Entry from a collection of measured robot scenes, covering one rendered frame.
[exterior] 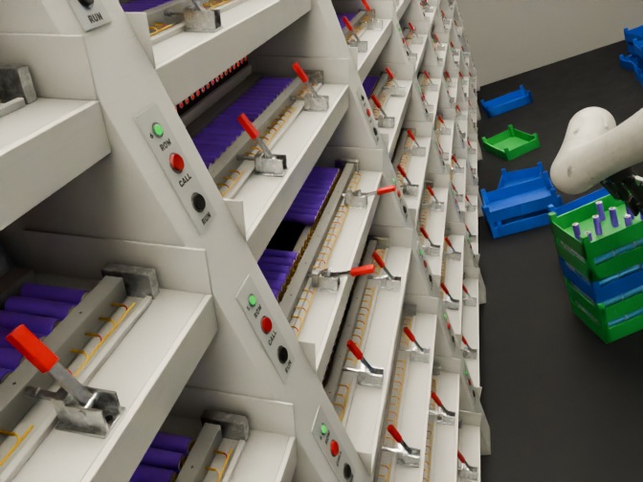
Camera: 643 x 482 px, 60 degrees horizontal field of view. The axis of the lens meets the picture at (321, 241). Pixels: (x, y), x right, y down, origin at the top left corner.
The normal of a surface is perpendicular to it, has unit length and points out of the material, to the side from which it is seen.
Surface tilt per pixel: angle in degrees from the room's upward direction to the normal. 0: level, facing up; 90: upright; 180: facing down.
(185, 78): 111
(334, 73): 90
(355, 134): 90
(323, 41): 90
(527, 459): 0
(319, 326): 22
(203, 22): 90
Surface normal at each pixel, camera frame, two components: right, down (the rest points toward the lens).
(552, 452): -0.38, -0.83
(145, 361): -0.02, -0.85
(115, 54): 0.89, -0.22
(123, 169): -0.22, 0.51
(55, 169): 0.97, 0.10
